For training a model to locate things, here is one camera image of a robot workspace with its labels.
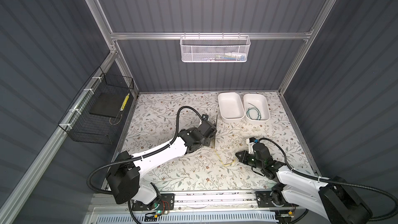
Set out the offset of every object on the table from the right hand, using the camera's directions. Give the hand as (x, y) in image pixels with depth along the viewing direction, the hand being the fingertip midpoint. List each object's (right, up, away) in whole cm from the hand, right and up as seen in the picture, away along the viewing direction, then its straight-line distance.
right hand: (237, 155), depth 86 cm
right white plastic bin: (+23, +32, +28) cm, 48 cm away
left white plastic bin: (+1, +27, +21) cm, 34 cm away
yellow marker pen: (-60, +30, -8) cm, 67 cm away
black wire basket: (-71, +23, -14) cm, 76 cm away
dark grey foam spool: (-12, +10, +9) cm, 18 cm away
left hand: (-18, +13, -4) cm, 22 cm away
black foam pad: (-66, +29, -12) cm, 72 cm away
